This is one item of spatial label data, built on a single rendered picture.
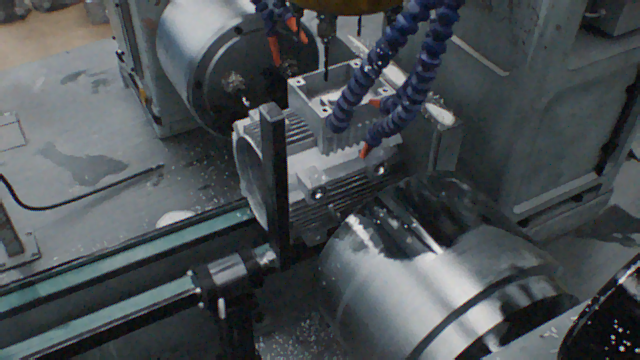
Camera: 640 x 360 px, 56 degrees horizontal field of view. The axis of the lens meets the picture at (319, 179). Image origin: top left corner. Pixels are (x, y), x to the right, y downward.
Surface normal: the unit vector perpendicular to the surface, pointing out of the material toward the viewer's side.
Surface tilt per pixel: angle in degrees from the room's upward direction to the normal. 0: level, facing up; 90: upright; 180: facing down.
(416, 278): 32
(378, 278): 47
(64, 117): 0
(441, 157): 90
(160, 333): 90
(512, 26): 90
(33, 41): 0
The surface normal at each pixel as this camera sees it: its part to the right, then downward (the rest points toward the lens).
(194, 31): -0.59, -0.31
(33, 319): 0.48, 0.60
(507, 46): -0.88, 0.33
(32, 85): 0.00, -0.73
